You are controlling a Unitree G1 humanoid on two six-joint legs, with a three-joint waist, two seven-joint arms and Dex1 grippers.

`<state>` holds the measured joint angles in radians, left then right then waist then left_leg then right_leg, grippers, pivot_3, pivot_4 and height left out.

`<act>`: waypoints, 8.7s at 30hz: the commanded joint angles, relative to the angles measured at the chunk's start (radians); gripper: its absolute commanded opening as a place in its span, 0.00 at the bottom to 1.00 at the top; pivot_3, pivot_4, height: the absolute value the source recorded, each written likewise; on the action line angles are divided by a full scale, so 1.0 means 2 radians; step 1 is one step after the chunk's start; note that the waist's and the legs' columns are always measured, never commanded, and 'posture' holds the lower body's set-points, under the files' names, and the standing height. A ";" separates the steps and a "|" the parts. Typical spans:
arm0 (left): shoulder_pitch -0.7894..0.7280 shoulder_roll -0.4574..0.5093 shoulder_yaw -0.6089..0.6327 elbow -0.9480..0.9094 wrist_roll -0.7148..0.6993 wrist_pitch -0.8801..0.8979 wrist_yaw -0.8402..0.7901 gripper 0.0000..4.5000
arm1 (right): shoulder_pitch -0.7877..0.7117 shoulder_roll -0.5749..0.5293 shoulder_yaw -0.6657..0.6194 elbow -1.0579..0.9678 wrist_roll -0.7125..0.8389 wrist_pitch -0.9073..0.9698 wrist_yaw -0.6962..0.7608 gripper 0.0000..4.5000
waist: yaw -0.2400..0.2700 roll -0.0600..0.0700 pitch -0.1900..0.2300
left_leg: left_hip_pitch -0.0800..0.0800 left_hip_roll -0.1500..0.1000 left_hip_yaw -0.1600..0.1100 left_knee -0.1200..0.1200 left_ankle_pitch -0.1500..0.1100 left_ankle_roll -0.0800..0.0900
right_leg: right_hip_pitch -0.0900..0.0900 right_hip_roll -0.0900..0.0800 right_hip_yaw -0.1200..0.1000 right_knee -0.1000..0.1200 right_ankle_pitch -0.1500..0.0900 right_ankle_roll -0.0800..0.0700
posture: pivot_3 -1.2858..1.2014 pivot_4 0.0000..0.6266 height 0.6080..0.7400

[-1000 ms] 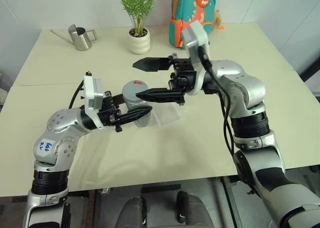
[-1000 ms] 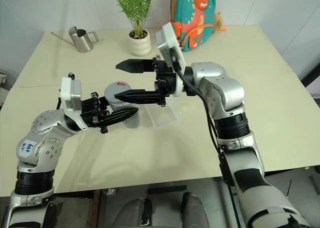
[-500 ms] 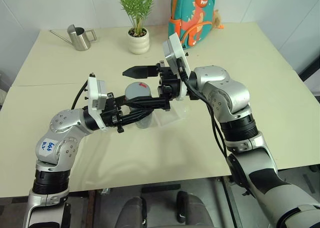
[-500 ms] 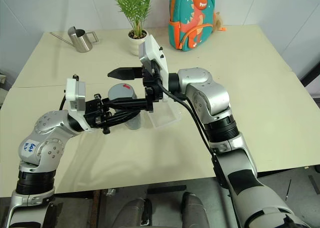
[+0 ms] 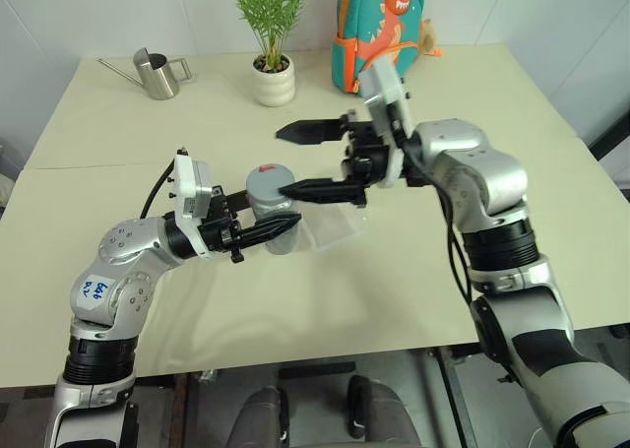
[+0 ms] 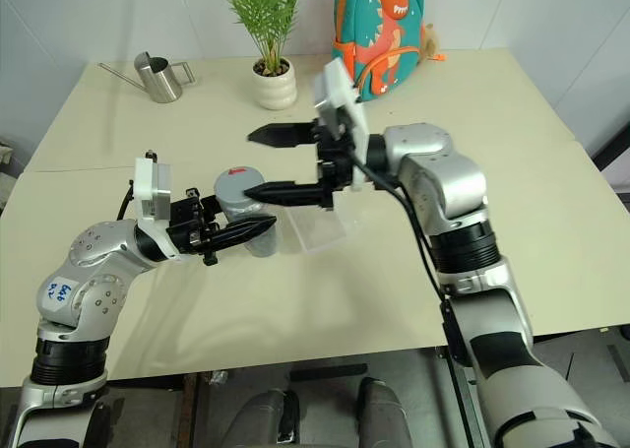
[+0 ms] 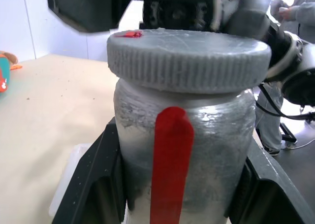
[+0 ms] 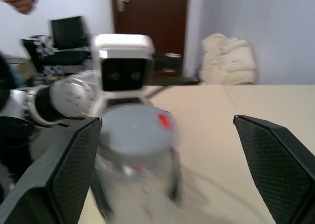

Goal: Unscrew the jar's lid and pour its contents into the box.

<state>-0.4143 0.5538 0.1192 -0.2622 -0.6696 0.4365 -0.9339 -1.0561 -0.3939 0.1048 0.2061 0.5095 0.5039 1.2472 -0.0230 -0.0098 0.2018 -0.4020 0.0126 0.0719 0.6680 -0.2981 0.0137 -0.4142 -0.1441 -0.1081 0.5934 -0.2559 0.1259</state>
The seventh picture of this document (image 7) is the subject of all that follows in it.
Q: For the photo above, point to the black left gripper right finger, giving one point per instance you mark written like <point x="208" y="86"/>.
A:
<point x="268" y="194"/>

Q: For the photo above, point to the teal and orange plush toy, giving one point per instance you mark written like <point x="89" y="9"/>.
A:
<point x="4" y="71"/>

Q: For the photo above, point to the grey ribbed jar lid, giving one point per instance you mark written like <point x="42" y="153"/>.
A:
<point x="187" y="61"/>

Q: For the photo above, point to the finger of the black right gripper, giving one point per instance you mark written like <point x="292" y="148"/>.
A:
<point x="86" y="7"/>

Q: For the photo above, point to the person in grey clothes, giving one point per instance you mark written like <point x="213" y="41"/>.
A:
<point x="305" y="9"/>

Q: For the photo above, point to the translucent white plastic box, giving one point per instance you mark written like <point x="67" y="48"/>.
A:
<point x="66" y="174"/>

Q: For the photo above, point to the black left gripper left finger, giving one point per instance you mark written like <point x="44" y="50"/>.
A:
<point x="98" y="174"/>

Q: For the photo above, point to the grey jar with red stripe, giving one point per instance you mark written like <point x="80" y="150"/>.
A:
<point x="216" y="145"/>

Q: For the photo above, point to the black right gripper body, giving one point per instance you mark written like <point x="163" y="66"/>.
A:
<point x="177" y="9"/>

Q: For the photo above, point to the black wheeled stand base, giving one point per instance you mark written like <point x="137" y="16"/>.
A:
<point x="289" y="135"/>

